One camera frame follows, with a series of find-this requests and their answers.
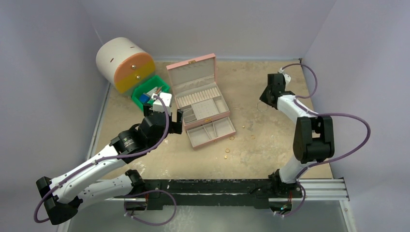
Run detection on pink jewelry box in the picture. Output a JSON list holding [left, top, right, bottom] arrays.
[[166, 53, 236, 149]]

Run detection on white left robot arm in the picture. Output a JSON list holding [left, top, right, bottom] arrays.
[[33, 105, 183, 225]]

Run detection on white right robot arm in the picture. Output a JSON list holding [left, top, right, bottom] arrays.
[[260, 73, 335, 197]]

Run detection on blue item in bin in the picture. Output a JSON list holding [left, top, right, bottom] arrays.
[[139, 94, 150, 104]]

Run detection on green plastic bin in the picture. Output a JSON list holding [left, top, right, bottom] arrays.
[[131, 75, 170, 111]]

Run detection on white cylindrical drawer cabinet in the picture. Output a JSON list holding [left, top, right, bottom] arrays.
[[96, 37, 156, 96]]

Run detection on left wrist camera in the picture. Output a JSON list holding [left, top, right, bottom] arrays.
[[151, 92, 173, 114]]

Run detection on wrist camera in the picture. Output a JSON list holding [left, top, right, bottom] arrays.
[[278, 71, 292, 87], [151, 92, 173, 114]]

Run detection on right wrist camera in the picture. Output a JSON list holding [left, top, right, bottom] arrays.
[[278, 71, 292, 87]]

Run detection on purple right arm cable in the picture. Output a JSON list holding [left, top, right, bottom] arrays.
[[279, 63, 371, 183]]

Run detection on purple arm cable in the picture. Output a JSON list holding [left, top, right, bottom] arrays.
[[279, 63, 371, 183], [33, 93, 170, 224]]

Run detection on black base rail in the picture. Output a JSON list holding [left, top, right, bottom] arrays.
[[128, 179, 303, 212]]

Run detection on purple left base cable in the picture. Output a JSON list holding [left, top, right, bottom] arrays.
[[124, 189, 177, 227]]

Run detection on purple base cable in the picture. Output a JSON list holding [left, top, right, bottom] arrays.
[[273, 182, 307, 218], [124, 189, 177, 227]]

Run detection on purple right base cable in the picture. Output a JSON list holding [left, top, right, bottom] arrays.
[[273, 182, 307, 218]]

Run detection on aluminium extrusion frame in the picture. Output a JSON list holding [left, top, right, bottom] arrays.
[[300, 178, 349, 201]]

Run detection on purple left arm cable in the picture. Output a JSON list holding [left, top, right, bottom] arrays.
[[33, 93, 170, 224]]

